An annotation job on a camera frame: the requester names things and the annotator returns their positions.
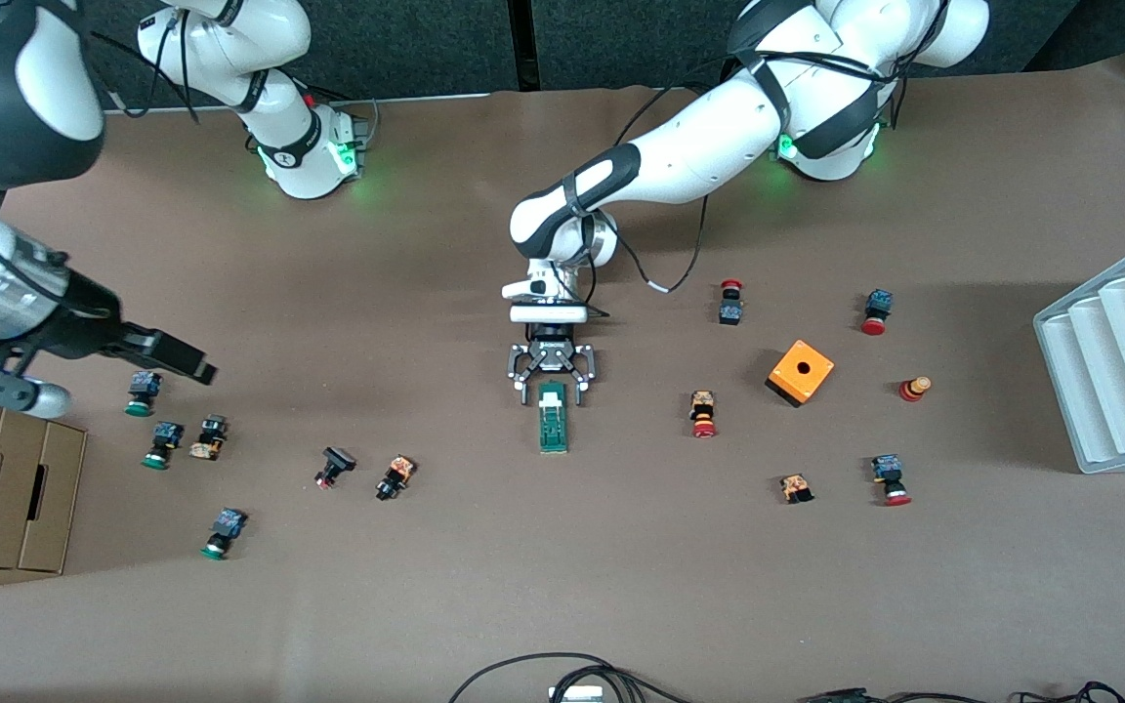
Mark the grey ribbed tray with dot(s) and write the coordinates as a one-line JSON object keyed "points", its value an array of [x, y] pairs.
{"points": [[1119, 371]]}

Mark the black panel divider post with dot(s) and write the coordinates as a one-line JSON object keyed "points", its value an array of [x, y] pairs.
{"points": [[523, 39]]}

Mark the red push button blue block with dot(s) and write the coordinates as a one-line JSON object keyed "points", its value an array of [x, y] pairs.
{"points": [[887, 467], [879, 301]]}

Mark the red mushroom button head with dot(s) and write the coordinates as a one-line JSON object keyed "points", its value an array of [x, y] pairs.
{"points": [[911, 391]]}

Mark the black switch orange block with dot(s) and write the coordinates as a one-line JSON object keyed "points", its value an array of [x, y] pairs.
{"points": [[211, 430]]}

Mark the red push button orange block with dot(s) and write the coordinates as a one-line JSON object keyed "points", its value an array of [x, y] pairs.
{"points": [[703, 402]]}

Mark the white plug adapter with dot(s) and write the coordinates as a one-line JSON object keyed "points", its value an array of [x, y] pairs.
{"points": [[575, 694]]}

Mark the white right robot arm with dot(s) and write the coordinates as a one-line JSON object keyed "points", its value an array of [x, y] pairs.
{"points": [[25, 88]]}

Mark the green push button blue block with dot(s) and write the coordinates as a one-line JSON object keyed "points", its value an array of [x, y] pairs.
{"points": [[145, 386], [229, 523], [167, 434]]}

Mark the black push button orange block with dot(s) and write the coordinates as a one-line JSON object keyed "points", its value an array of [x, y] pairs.
{"points": [[398, 473]]}

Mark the orange button enclosure box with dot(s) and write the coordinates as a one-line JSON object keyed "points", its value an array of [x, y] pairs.
{"points": [[812, 383]]}

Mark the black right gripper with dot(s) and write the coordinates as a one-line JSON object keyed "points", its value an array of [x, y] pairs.
{"points": [[86, 324]]}

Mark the brown paper table cover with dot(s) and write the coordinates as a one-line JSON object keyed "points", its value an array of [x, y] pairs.
{"points": [[562, 586]]}

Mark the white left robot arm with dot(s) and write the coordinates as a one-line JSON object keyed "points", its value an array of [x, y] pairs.
{"points": [[709, 146]]}

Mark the orange contact block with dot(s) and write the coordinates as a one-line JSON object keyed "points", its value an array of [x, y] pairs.
{"points": [[796, 485]]}

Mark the red push button black block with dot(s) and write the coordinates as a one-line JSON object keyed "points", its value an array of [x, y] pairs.
{"points": [[730, 312]]}

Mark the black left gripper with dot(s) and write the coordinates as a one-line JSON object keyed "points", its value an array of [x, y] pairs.
{"points": [[551, 342]]}

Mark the black square button red base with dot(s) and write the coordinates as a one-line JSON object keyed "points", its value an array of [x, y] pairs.
{"points": [[338, 459]]}

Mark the brown cardboard box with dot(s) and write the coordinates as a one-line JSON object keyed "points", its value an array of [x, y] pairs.
{"points": [[6, 488]]}

